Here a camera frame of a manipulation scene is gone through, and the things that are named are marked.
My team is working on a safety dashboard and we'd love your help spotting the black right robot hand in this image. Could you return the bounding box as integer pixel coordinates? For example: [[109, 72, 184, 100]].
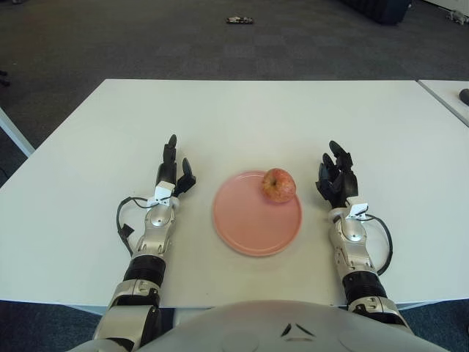
[[317, 140, 359, 212]]

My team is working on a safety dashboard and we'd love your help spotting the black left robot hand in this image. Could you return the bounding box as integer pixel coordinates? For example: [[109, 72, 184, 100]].
[[155, 134, 197, 199]]

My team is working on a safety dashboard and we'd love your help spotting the red yellow apple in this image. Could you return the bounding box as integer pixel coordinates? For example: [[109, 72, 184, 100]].
[[261, 167, 297, 204]]

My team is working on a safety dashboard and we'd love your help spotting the pink round plate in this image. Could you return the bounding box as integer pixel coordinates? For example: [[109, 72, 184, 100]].
[[213, 170, 303, 257]]

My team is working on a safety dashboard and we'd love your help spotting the silver robot torso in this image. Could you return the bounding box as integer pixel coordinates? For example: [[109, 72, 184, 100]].
[[64, 299, 469, 352]]

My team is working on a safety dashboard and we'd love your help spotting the large black floor object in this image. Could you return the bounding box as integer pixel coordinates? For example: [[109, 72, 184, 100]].
[[336, 0, 410, 26]]

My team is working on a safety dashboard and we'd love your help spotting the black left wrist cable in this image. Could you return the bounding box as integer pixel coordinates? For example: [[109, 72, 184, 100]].
[[116, 197, 171, 257]]

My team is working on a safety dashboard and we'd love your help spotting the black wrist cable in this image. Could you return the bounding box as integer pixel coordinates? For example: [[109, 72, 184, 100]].
[[366, 214, 393, 276], [116, 197, 171, 257]]

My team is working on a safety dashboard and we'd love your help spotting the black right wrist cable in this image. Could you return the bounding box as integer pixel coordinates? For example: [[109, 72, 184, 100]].
[[366, 214, 393, 276]]

